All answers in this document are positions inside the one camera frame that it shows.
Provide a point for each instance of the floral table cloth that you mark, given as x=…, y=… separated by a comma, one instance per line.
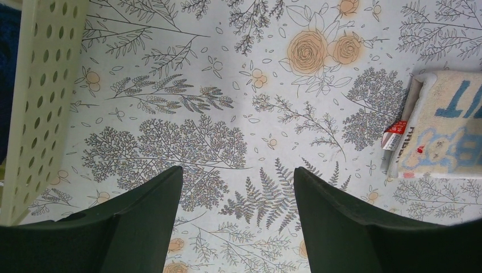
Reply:
x=240, y=93

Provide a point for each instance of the pale green plastic basket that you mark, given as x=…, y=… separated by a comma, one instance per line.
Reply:
x=46, y=69

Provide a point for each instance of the beige lettered towel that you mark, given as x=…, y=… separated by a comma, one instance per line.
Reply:
x=440, y=134

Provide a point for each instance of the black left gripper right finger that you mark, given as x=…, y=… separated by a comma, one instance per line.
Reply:
x=345, y=234

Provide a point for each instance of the blue rolled towel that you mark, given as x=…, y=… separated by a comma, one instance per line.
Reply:
x=10, y=29

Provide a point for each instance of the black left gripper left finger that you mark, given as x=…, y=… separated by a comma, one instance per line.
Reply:
x=129, y=233

